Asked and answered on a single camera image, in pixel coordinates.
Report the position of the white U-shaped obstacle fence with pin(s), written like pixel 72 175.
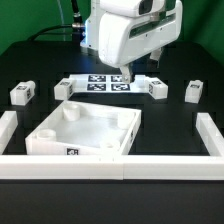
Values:
pixel 210 167

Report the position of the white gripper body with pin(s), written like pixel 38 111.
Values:
pixel 130 29

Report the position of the white marker base plate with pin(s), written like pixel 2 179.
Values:
pixel 108 83

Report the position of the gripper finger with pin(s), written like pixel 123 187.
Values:
pixel 127 73
pixel 156 54

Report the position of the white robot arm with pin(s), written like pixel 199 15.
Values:
pixel 90 44

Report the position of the white square table top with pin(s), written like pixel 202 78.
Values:
pixel 77 128

